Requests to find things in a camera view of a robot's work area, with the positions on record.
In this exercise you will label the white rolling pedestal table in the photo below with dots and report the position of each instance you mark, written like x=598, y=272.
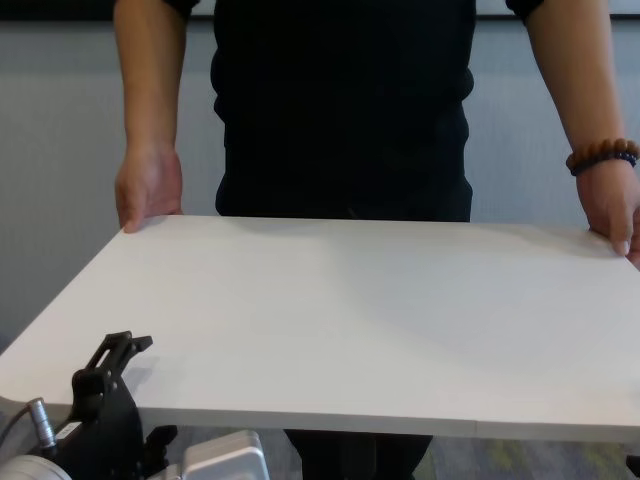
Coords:
x=320, y=320

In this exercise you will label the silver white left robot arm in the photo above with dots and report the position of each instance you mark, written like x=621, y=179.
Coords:
x=225, y=455

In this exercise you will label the person torso in black clothes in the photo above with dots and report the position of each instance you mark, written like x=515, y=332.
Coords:
x=345, y=110

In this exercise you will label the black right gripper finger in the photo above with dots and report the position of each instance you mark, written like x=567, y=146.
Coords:
x=634, y=465

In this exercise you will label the person left hand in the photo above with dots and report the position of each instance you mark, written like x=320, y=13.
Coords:
x=610, y=210

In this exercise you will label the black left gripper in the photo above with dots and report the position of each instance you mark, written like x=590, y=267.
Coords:
x=105, y=440

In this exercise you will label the person right hand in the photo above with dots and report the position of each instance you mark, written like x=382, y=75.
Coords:
x=150, y=185

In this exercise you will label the person left forearm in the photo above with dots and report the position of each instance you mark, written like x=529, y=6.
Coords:
x=575, y=85

